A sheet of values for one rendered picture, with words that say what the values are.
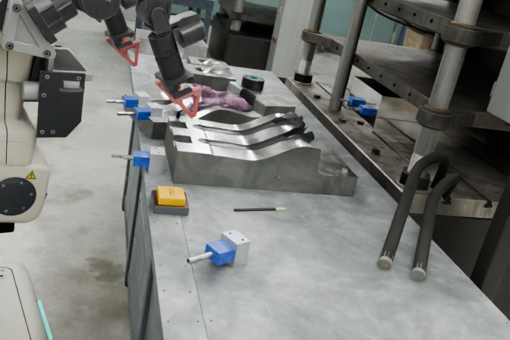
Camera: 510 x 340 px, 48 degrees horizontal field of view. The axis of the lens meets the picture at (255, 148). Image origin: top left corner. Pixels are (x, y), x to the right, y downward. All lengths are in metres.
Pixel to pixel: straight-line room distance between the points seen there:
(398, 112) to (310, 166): 0.76
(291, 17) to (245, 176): 4.43
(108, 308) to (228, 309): 1.31
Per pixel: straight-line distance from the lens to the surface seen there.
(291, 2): 5.81
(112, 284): 2.45
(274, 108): 1.88
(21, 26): 1.22
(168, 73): 1.33
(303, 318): 1.07
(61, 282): 2.45
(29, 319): 1.82
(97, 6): 1.22
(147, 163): 1.49
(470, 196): 1.93
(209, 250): 1.14
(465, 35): 1.71
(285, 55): 5.90
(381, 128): 2.20
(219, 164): 1.45
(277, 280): 1.15
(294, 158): 1.49
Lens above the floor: 1.42
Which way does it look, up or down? 20 degrees down
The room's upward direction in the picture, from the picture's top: 12 degrees clockwise
